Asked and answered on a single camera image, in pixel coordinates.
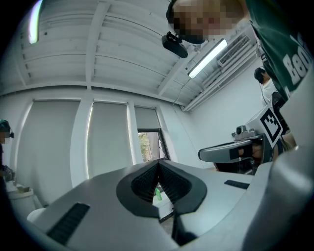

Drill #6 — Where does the wide grey roller blind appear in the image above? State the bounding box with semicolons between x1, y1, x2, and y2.
16;99;82;204

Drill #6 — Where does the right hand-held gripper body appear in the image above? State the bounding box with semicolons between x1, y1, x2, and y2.
232;104;287;164

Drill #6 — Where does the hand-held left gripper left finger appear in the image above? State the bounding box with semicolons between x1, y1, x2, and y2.
30;160;183;251

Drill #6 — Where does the white toilet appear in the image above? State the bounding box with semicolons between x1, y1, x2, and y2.
6;185;47;223

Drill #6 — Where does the medium grey roller blind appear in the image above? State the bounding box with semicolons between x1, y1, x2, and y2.
86;100;133;177

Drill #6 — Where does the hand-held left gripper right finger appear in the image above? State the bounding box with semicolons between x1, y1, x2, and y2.
157;160;255;248

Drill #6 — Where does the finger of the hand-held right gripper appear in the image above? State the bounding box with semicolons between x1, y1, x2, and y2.
198;140;255;163

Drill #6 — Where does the black-framed window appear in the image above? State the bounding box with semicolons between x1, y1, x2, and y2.
137;128;170;163

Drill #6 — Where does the curved ceiling light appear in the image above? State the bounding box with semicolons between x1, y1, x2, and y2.
28;1;42;45

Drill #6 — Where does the short grey roller blind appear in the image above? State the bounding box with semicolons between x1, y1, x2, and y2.
134;105;161;129

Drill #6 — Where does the person's green shirt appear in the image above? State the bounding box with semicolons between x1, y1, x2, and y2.
249;0;314;100

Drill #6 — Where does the white air conditioner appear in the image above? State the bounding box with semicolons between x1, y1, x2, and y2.
216;34;253;68

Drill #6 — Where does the black head-mounted camera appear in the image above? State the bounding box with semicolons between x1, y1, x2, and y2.
161;31;189;59

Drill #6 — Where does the person's right hand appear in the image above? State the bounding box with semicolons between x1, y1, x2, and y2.
252;144;264;161

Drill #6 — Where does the long ceiling tube light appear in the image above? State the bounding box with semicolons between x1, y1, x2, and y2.
187;38;229;79

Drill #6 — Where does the person's head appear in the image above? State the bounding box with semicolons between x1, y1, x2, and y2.
166;0;246;45

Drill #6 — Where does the person's right forearm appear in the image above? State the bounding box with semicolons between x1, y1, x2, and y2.
277;131;297;155

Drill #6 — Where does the white and green box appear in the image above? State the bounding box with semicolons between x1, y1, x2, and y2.
153;198;175;223

